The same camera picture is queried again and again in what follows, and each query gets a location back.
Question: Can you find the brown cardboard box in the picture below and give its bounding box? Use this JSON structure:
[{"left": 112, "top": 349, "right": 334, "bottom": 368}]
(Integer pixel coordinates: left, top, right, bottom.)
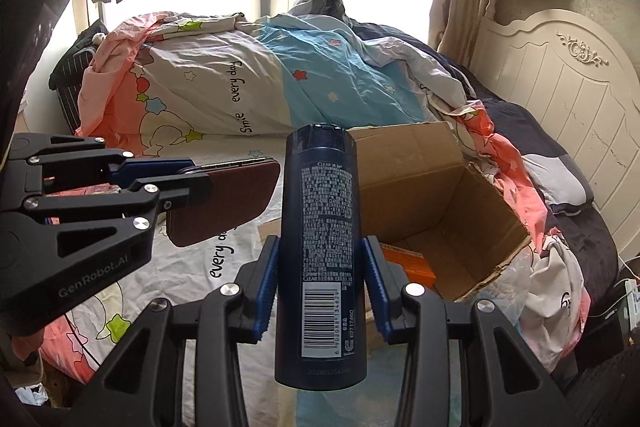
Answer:
[{"left": 257, "top": 121, "right": 532, "bottom": 308}]

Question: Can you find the star printed quilt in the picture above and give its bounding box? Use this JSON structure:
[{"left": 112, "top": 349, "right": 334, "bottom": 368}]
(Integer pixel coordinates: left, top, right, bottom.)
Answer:
[{"left": 10, "top": 9, "right": 601, "bottom": 427}]

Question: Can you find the orange box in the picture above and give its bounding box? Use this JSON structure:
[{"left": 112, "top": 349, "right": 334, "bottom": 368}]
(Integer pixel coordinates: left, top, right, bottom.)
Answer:
[{"left": 380, "top": 243, "right": 437, "bottom": 288}]

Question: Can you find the navy grey pillow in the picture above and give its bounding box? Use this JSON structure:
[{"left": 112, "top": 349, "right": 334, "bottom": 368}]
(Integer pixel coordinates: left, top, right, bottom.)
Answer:
[{"left": 520, "top": 152, "right": 596, "bottom": 218}]

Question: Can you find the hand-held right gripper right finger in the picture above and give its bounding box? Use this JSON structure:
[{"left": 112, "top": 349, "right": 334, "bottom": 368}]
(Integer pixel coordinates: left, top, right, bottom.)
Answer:
[{"left": 361, "top": 234, "right": 566, "bottom": 427}]

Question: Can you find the black ribbed object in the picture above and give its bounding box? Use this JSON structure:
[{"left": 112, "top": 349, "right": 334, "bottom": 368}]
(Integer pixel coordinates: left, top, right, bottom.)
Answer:
[{"left": 565, "top": 342, "right": 640, "bottom": 427}]

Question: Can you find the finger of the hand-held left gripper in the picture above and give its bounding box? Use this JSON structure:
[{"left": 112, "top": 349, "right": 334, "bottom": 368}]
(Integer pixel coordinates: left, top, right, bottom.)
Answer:
[
  {"left": 10, "top": 133, "right": 203, "bottom": 195},
  {"left": 20, "top": 172, "right": 211, "bottom": 259}
]

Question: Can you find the white charger cable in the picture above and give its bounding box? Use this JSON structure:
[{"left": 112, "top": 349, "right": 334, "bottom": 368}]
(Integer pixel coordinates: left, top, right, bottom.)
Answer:
[{"left": 615, "top": 257, "right": 640, "bottom": 323}]

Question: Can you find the dark crumpled bag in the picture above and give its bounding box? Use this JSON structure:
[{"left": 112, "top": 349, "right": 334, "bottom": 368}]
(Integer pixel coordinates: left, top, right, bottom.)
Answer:
[{"left": 290, "top": 0, "right": 356, "bottom": 28}]

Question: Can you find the dark bed sheet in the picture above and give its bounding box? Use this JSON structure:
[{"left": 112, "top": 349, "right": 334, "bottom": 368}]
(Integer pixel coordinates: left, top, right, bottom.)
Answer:
[{"left": 350, "top": 22, "right": 621, "bottom": 343}]

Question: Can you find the maroon wallet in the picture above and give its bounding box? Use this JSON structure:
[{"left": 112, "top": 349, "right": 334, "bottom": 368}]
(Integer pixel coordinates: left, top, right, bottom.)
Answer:
[{"left": 165, "top": 157, "right": 281, "bottom": 248}]

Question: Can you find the dark blue bottle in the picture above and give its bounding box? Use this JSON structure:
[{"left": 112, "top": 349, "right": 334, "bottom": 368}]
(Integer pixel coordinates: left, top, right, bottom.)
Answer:
[{"left": 274, "top": 123, "right": 372, "bottom": 392}]

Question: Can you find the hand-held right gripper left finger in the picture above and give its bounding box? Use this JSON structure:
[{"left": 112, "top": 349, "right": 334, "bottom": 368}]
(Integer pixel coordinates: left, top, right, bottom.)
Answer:
[{"left": 87, "top": 234, "right": 281, "bottom": 427}]

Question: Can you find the black striped suitcase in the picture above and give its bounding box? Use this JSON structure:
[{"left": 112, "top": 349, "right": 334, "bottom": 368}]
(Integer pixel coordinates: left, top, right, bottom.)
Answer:
[{"left": 48, "top": 19, "right": 108, "bottom": 132}]

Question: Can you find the cream carved headboard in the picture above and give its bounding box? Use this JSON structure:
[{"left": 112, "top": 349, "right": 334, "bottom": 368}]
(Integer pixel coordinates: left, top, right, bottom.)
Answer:
[{"left": 475, "top": 0, "right": 640, "bottom": 258}]

